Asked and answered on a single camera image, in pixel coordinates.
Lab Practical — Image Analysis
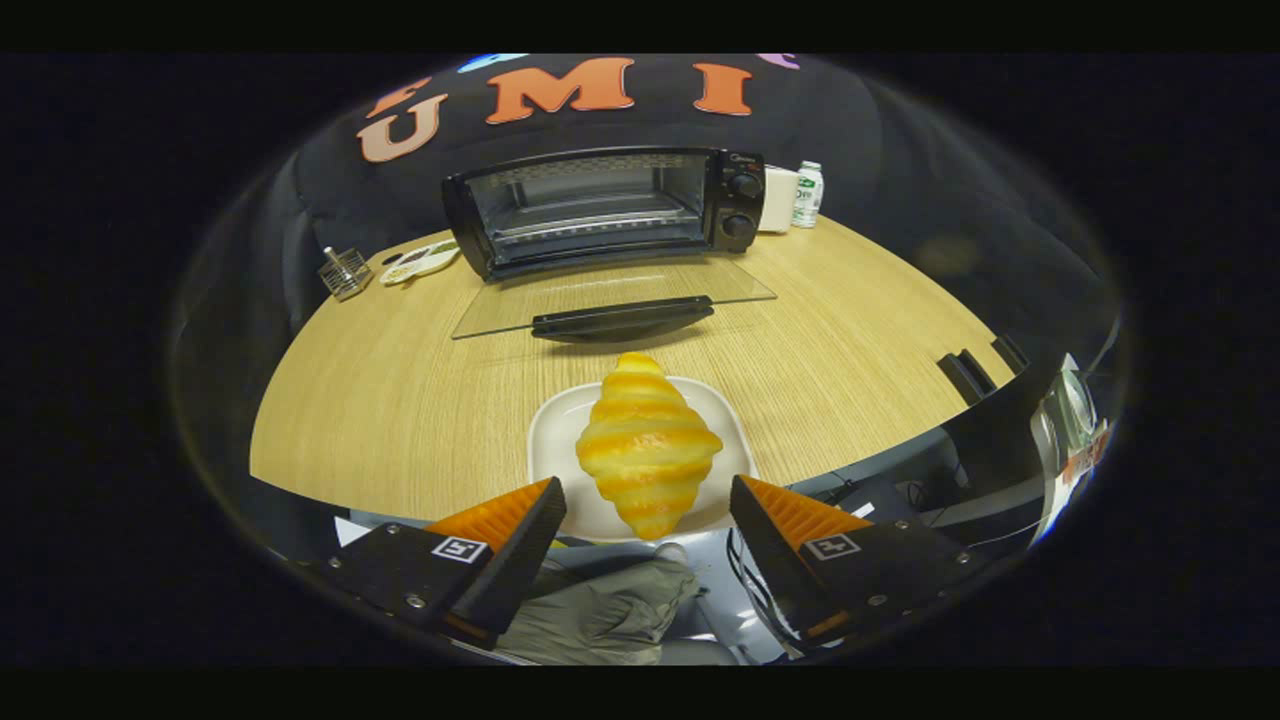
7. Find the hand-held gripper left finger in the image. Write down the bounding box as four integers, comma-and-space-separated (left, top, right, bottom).
320, 477, 568, 646

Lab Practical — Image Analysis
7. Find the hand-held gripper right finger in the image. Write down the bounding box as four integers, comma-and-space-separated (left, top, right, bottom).
729, 474, 991, 651

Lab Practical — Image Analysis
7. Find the yellow croissant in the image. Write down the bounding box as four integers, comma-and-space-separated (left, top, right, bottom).
575, 352, 724, 541

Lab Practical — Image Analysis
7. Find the black toaster oven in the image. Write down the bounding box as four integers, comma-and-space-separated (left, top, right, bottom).
442, 147, 778, 346

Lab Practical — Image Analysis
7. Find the grey garment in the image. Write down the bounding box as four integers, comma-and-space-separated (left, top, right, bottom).
495, 555, 701, 667

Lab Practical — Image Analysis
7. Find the white square plate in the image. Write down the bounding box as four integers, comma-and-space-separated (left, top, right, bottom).
527, 375, 759, 544

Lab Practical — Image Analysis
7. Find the oval white dish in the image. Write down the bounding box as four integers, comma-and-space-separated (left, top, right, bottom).
379, 238, 462, 288

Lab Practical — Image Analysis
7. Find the white rectangular box appliance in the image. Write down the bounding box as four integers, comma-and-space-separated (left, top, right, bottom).
757, 165, 801, 234

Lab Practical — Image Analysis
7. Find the white bottle green label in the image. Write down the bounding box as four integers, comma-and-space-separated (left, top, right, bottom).
791, 160, 825, 230

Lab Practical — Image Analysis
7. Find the black backdrop cloth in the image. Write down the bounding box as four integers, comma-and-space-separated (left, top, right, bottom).
200, 54, 1001, 301

